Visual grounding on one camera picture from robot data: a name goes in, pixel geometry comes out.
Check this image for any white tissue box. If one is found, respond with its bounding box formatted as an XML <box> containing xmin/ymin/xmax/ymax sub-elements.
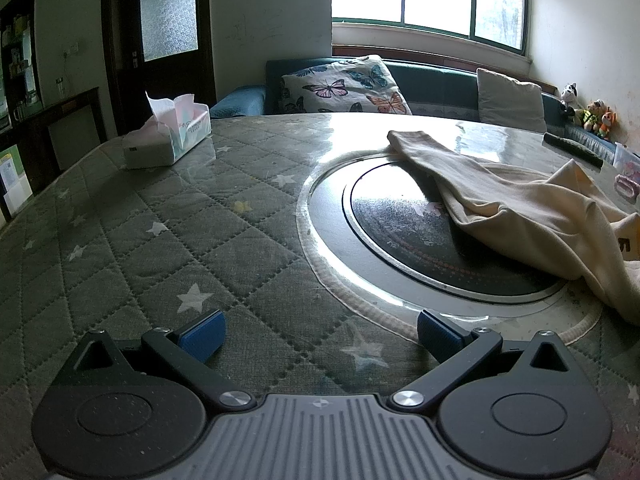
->
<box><xmin>122</xmin><ymin>91</ymin><xmax>211</xmax><ymax>170</ymax></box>

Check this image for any black remote control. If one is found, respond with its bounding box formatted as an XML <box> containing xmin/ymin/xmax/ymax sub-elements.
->
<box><xmin>544</xmin><ymin>132</ymin><xmax>604</xmax><ymax>166</ymax></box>

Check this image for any green white carton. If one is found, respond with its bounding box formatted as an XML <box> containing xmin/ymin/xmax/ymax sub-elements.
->
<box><xmin>0</xmin><ymin>145</ymin><xmax>34</xmax><ymax>219</ymax></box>

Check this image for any blue sofa cushion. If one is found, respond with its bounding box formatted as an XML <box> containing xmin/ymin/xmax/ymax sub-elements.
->
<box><xmin>210</xmin><ymin>85</ymin><xmax>267</xmax><ymax>120</ymax></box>

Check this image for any plain white pillow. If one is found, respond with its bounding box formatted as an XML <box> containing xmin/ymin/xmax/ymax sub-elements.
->
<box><xmin>475</xmin><ymin>67</ymin><xmax>548</xmax><ymax>133</ymax></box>

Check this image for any dark door with frosted glass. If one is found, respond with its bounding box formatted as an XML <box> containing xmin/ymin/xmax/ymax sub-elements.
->
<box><xmin>102</xmin><ymin>0</ymin><xmax>217</xmax><ymax>136</ymax></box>

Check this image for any butterfly print pillow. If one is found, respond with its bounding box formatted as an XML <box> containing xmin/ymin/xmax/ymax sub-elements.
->
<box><xmin>277</xmin><ymin>55</ymin><xmax>413</xmax><ymax>116</ymax></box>

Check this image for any pink white small object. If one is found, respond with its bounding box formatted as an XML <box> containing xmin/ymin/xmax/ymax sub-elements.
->
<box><xmin>615</xmin><ymin>174</ymin><xmax>638</xmax><ymax>202</ymax></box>

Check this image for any orange plush toy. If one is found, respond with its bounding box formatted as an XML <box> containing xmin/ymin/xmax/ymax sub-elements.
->
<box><xmin>597</xmin><ymin>109</ymin><xmax>618</xmax><ymax>142</ymax></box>

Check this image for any dark wooden sideboard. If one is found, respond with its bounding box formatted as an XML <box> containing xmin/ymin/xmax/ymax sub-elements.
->
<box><xmin>0</xmin><ymin>87</ymin><xmax>106</xmax><ymax>211</ymax></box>

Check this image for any teal sofa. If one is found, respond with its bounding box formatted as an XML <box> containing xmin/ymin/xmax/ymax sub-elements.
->
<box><xmin>210</xmin><ymin>57</ymin><xmax>621</xmax><ymax>161</ymax></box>

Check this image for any dark wooden display cabinet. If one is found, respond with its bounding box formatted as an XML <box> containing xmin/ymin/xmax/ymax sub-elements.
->
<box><xmin>0</xmin><ymin>0</ymin><xmax>43</xmax><ymax>133</ymax></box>

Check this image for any black white cow plush toy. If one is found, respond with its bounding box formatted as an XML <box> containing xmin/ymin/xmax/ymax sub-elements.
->
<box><xmin>559</xmin><ymin>82</ymin><xmax>581</xmax><ymax>111</ymax></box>

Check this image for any clear plastic box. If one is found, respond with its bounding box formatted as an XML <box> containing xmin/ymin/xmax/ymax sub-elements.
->
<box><xmin>612</xmin><ymin>142</ymin><xmax>640</xmax><ymax>181</ymax></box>

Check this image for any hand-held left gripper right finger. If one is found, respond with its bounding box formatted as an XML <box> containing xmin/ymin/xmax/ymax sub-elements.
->
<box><xmin>387</xmin><ymin>309</ymin><xmax>591</xmax><ymax>414</ymax></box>

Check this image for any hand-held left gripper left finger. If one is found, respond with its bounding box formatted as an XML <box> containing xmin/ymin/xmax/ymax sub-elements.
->
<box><xmin>50</xmin><ymin>309</ymin><xmax>255</xmax><ymax>416</ymax></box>

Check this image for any brown yellow plush toy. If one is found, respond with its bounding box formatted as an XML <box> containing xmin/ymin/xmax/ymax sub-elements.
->
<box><xmin>575</xmin><ymin>100</ymin><xmax>607</xmax><ymax>133</ymax></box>

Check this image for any cream long-sleeved garment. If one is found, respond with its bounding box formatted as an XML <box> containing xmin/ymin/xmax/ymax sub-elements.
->
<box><xmin>387</xmin><ymin>130</ymin><xmax>640</xmax><ymax>328</ymax></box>

